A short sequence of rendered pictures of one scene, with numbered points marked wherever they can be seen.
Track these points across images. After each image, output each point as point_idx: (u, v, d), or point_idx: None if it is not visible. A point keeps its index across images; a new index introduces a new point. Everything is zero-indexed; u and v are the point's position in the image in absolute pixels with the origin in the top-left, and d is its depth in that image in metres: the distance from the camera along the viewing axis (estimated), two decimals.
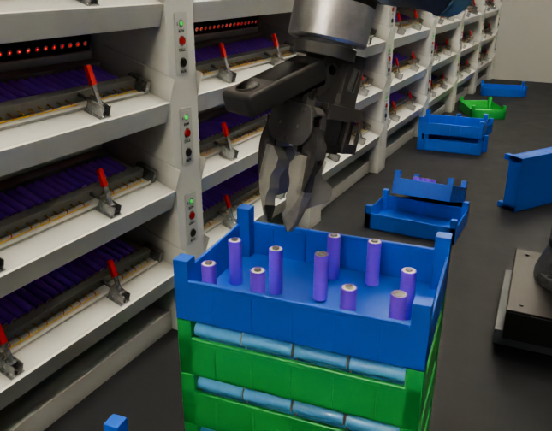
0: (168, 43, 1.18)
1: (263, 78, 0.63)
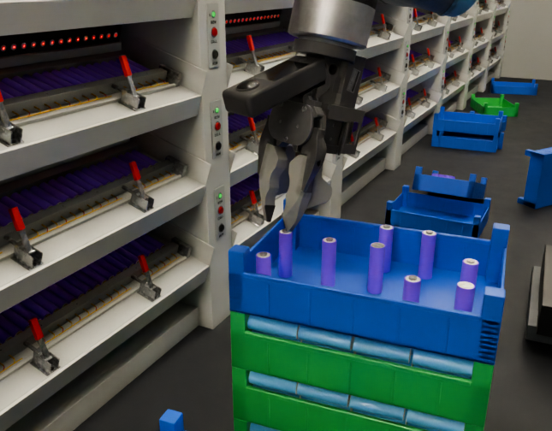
0: (200, 34, 1.16)
1: (263, 78, 0.63)
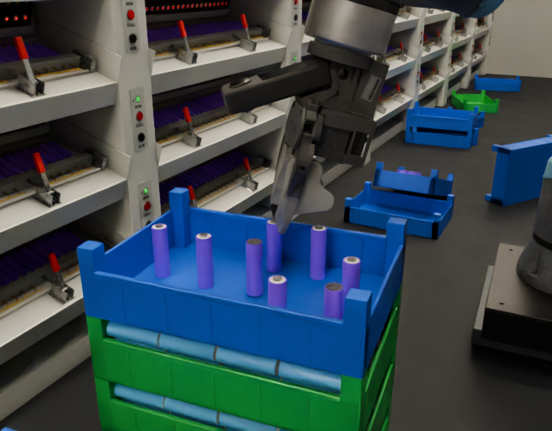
0: (114, 16, 1.08)
1: (260, 77, 0.64)
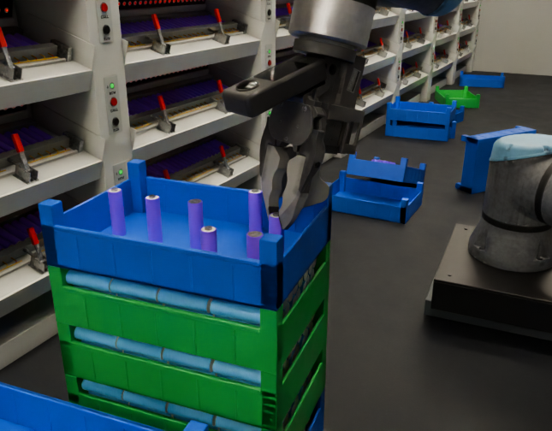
0: (87, 8, 1.17)
1: (263, 78, 0.63)
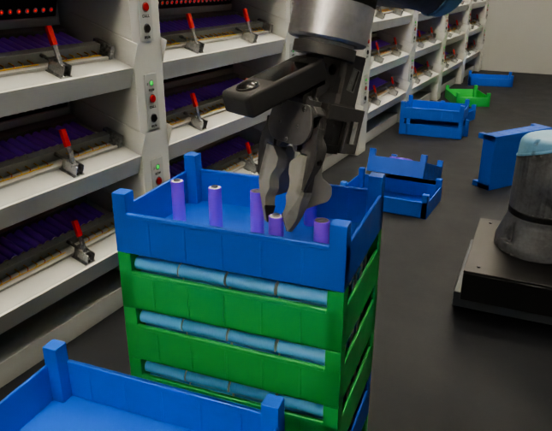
0: (130, 8, 1.21)
1: (263, 78, 0.63)
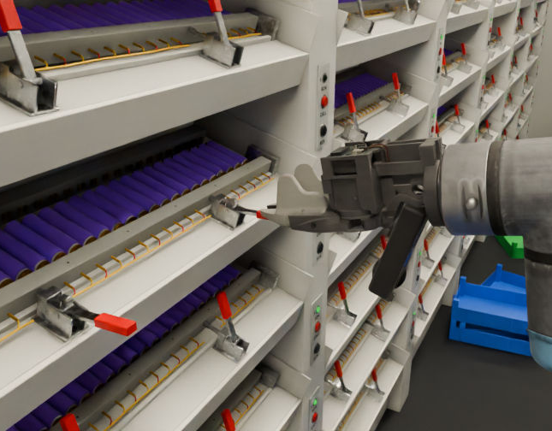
0: None
1: (406, 262, 0.64)
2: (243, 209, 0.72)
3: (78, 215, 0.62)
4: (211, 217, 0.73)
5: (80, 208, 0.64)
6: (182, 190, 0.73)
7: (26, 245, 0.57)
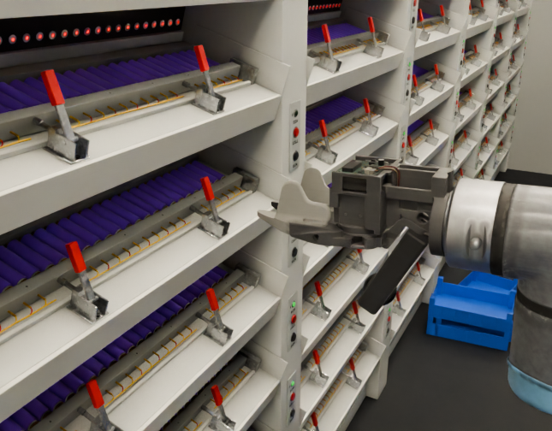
0: None
1: None
2: (214, 212, 0.91)
3: (88, 224, 0.81)
4: (202, 229, 0.91)
5: (90, 218, 0.83)
6: (170, 203, 0.92)
7: (50, 246, 0.76)
